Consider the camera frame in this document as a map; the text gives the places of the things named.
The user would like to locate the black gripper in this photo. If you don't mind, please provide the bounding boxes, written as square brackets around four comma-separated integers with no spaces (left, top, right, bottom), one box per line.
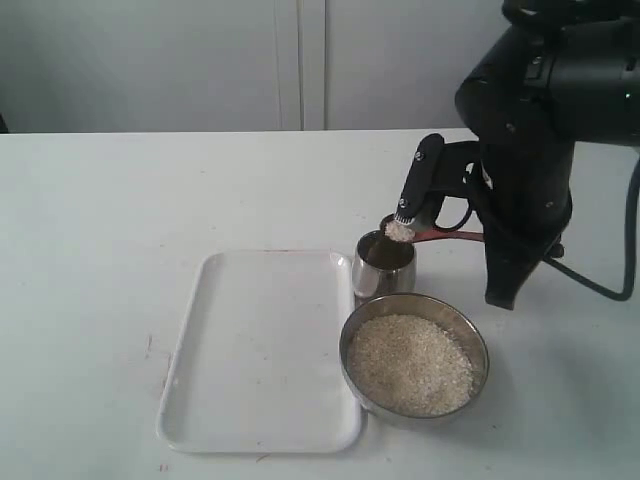
[434,141,574,309]

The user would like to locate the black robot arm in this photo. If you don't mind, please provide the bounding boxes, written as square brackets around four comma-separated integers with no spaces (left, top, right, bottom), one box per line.
[432,1,639,309]

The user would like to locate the brown wooden spoon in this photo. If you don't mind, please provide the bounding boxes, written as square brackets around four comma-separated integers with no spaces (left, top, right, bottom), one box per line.
[380,214,484,243]

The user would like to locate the steel bowl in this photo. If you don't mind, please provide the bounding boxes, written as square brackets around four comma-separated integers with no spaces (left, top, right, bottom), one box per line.
[339,293,489,429]

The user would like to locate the beige granular powder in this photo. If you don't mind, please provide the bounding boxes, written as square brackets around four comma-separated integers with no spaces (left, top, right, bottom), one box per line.
[347,315,473,417]

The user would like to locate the small steel cup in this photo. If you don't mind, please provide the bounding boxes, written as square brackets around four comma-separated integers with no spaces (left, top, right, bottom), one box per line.
[352,230,417,300]

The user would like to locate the white rectangular plastic tray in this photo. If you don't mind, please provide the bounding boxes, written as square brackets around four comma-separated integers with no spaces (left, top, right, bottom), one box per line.
[156,250,362,454]

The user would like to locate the black cable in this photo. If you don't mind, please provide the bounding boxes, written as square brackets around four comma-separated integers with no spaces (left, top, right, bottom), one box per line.
[544,149,640,302]

